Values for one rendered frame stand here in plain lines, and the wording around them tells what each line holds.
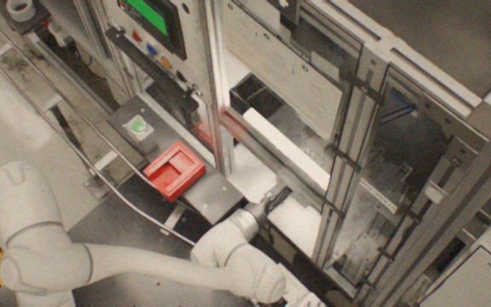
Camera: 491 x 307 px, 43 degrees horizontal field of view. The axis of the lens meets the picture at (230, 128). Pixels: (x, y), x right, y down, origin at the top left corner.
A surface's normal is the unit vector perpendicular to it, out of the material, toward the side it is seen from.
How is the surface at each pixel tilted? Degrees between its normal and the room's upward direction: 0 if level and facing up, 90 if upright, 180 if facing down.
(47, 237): 37
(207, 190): 0
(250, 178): 0
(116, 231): 0
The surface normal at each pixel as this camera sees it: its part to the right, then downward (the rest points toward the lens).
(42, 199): 0.56, -0.61
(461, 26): -0.04, -0.46
